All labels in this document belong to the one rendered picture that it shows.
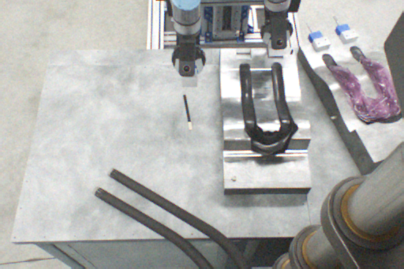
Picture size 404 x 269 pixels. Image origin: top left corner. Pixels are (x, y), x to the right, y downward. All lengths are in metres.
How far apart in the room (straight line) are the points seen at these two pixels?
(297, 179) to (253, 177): 0.13
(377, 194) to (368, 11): 2.56
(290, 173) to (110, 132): 0.60
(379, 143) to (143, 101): 0.77
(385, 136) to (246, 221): 0.49
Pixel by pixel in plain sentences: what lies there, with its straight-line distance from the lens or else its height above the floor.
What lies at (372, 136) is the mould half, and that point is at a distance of 1.40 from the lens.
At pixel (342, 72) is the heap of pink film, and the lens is 1.50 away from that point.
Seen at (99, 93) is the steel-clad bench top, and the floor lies 0.80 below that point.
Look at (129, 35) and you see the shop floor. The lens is 2.73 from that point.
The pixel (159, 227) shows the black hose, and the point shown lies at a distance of 1.25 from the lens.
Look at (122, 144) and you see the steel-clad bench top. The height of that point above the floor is 0.80.
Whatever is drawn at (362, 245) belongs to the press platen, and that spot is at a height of 1.54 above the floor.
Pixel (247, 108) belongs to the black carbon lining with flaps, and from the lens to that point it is 1.37.
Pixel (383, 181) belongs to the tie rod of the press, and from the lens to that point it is 0.48.
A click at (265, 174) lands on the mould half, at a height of 0.86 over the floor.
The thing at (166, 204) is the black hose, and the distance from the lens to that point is 1.26.
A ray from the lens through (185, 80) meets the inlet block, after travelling 1.36.
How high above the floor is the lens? 2.08
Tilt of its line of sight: 61 degrees down
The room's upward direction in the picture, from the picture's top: straight up
